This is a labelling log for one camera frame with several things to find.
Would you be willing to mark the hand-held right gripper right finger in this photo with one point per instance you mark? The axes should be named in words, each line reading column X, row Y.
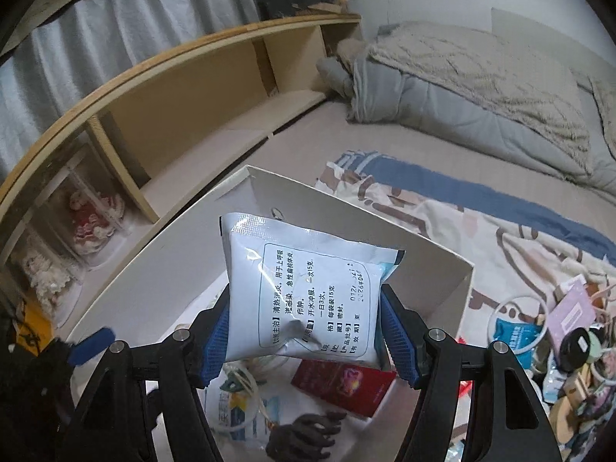
column 399, row 341

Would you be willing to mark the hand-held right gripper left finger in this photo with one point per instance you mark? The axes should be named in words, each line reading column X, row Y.
column 216, row 341

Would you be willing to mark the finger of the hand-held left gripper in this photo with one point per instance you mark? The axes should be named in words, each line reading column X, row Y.
column 94, row 344

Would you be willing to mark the white cardboard box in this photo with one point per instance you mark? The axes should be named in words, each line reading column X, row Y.
column 183, row 260

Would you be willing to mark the white medicine sachet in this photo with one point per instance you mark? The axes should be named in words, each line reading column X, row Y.
column 308, row 288

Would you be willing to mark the clear doll case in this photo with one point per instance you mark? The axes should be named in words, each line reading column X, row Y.
column 130, row 231
column 72, row 298

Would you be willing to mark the yellow bag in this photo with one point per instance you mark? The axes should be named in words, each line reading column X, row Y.
column 31, row 327

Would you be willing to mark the dark red box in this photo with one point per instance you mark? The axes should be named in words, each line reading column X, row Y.
column 346, row 385

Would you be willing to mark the blue and white packet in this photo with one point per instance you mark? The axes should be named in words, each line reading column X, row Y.
column 240, row 409
column 517, row 339

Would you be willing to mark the red packet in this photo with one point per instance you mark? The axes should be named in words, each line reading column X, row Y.
column 466, row 387

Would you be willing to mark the white dress doll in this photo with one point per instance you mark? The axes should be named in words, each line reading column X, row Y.
column 45, row 274

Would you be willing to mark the red dress doll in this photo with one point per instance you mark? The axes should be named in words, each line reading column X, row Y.
column 91, row 231

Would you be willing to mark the brown hair claw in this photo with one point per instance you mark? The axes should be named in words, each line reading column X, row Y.
column 303, row 435

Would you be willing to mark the printed blanket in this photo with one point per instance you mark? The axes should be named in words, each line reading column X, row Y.
column 481, row 231

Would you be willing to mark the black round tin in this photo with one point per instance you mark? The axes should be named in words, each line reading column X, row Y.
column 575, row 349

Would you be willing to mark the purple card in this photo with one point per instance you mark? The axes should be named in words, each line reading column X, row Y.
column 572, row 308

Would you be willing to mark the green round tin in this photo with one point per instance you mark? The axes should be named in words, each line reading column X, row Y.
column 596, row 346

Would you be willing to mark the floral scrunchie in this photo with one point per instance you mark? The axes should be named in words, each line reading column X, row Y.
column 596, row 399

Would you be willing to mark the long wooden shelf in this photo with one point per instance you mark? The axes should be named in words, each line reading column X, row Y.
column 192, row 120

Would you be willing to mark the grey duvet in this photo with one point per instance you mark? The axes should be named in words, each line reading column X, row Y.
column 423, row 101

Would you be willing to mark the beige quilted blanket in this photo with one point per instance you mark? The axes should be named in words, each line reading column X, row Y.
column 606, row 101
column 471, row 72

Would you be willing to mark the grey curtain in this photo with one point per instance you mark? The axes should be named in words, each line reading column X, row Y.
column 120, row 24

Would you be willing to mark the white headboard panel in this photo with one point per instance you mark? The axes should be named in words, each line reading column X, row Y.
column 539, row 29

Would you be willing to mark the dark bag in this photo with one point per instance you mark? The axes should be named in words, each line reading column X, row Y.
column 288, row 2

